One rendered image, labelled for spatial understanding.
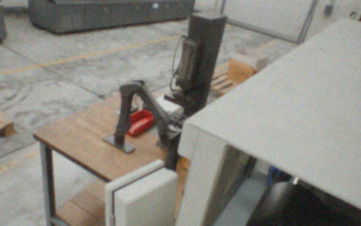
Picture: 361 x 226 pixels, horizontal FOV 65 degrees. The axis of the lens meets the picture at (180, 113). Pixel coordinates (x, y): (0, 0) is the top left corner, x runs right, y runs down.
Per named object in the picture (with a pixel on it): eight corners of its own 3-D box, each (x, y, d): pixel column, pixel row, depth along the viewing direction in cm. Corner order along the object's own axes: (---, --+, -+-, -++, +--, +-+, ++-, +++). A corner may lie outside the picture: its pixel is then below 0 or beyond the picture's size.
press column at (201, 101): (181, 114, 213) (201, 12, 177) (188, 108, 222) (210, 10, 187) (197, 121, 208) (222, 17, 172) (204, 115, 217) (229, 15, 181)
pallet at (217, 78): (227, 74, 578) (228, 67, 571) (273, 92, 533) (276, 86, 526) (195, 88, 487) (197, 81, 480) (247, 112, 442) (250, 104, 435)
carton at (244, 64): (237, 70, 567) (244, 46, 543) (265, 81, 538) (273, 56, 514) (220, 76, 517) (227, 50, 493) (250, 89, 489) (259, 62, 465)
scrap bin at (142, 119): (117, 130, 180) (118, 122, 177) (141, 116, 200) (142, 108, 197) (133, 137, 176) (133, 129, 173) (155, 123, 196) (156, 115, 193)
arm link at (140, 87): (174, 118, 152) (141, 71, 147) (167, 126, 144) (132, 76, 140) (158, 127, 158) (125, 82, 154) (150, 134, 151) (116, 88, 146)
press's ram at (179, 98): (161, 103, 184) (168, 60, 170) (181, 91, 205) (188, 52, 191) (184, 113, 178) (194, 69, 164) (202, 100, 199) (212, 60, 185)
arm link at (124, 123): (130, 132, 165) (137, 82, 149) (124, 137, 160) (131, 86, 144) (121, 128, 166) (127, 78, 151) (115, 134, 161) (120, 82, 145)
